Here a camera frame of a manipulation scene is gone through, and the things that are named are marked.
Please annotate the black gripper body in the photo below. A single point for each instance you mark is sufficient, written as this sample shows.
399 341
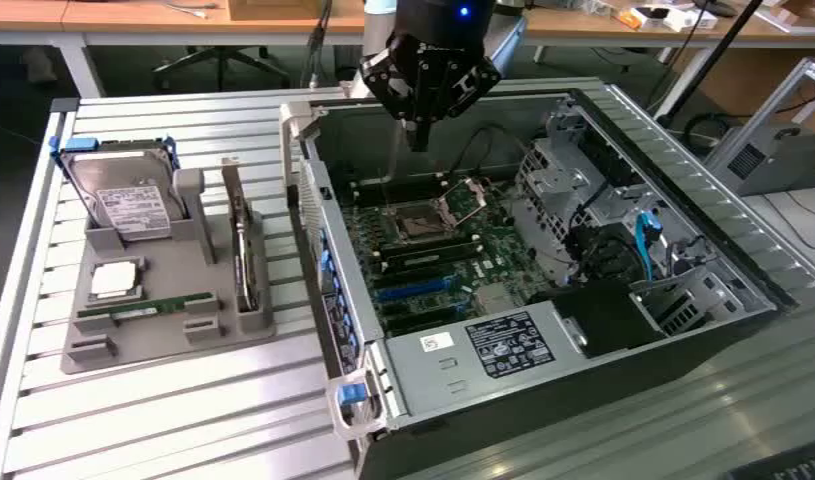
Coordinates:
441 45

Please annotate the black graphics card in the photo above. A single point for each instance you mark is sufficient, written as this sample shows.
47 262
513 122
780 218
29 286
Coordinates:
243 240

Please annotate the brown cardboard box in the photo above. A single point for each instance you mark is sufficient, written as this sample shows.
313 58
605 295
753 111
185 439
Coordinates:
274 9

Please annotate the metal disk bay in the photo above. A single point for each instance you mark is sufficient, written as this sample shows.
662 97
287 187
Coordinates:
554 180

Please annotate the thin locking lever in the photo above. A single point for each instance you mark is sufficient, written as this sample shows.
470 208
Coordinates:
385 195

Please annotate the metal socket cover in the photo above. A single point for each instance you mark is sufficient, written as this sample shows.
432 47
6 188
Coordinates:
464 200

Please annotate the black office chair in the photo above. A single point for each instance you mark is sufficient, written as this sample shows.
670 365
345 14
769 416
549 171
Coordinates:
223 62

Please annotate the CPU socket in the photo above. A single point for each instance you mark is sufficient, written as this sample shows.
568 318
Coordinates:
421 225

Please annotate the small white box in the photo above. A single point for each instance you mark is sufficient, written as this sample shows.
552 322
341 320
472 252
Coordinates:
688 21

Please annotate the green motherboard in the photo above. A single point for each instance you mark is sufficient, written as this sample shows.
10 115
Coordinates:
494 255

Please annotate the dark labelled RAM stick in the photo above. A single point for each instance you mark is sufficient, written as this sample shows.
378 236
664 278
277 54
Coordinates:
427 260

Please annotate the black tripod pole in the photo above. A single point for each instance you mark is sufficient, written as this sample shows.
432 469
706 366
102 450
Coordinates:
716 52

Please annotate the blue expansion slot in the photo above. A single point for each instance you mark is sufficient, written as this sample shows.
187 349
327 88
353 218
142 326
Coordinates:
414 290

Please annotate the silver chipset heatsink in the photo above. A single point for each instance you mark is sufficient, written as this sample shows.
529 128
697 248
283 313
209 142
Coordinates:
496 298

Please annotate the hard disk blue carrier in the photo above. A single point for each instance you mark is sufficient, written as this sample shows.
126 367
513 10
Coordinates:
114 180

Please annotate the grey machine box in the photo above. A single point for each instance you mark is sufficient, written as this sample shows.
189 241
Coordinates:
781 160

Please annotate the grey parts rack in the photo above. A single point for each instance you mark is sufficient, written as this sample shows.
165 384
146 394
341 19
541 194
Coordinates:
174 280

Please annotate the black plastic shroud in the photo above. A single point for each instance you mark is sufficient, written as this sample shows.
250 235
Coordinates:
601 320

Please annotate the silver CPU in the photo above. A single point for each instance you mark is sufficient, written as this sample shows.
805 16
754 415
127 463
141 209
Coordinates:
114 277

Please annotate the green RAM stick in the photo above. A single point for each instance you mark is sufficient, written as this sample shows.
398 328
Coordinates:
147 306

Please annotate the grey power supply unit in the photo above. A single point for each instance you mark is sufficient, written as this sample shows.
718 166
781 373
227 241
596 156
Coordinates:
441 370

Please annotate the blue case latch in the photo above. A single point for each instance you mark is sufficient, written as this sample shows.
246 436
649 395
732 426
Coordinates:
350 394

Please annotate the black open PC case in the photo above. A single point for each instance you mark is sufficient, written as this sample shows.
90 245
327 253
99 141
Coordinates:
648 385

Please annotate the black keyboard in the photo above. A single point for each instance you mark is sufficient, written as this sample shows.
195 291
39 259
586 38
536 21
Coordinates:
801 467

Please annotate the aluminium profile frame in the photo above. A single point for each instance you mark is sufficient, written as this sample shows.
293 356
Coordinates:
814 65

